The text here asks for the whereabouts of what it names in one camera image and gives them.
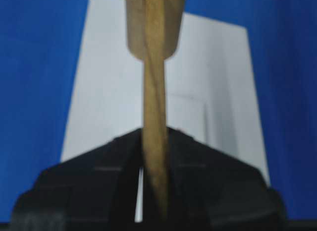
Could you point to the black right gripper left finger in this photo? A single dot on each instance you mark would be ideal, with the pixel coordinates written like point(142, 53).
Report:
point(95, 191)

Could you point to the large white foam board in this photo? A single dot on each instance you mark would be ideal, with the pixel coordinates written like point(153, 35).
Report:
point(209, 82)

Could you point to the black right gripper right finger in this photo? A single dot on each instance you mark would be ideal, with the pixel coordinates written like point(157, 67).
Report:
point(212, 191)

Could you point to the wooden mallet hammer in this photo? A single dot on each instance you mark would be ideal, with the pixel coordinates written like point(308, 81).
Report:
point(153, 28)

